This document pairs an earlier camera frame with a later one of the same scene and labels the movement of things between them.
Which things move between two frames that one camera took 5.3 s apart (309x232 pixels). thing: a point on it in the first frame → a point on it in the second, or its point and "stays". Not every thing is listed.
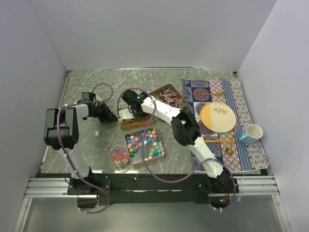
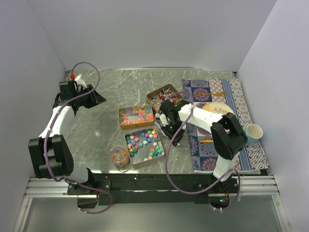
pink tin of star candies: x=153 y=147 stays
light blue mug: x=251 y=134 stays
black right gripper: x=136 y=117 → x=178 y=137
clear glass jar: x=120 y=158 stays
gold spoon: x=202 y=94 stays
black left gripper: x=108 y=116 → x=95 y=99
